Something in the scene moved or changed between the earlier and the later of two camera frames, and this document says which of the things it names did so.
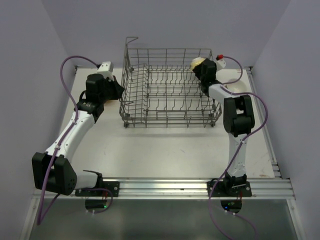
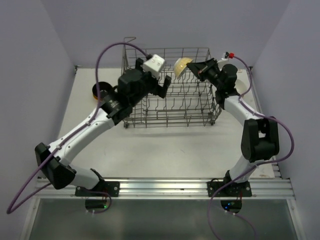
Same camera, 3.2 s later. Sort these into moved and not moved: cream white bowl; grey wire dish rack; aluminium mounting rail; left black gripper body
Moved: left black gripper body; cream white bowl
Not moved: aluminium mounting rail; grey wire dish rack
